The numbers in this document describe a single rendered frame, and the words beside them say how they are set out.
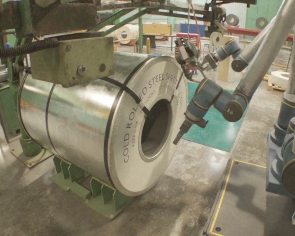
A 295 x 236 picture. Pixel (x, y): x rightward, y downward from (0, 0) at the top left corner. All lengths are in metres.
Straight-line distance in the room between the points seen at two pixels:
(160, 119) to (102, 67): 1.47
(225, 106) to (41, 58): 0.81
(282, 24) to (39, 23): 0.99
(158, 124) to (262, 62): 1.24
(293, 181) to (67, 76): 0.96
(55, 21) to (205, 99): 0.78
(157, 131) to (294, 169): 1.40
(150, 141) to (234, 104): 1.17
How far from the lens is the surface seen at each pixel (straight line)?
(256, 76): 1.16
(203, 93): 1.07
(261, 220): 1.77
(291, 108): 1.66
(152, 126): 2.09
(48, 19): 0.56
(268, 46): 1.13
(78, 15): 0.61
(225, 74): 6.35
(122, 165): 1.49
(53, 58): 0.59
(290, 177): 1.04
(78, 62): 0.57
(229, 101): 1.06
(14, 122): 3.72
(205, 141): 3.15
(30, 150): 3.02
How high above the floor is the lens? 1.62
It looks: 26 degrees down
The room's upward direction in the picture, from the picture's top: straight up
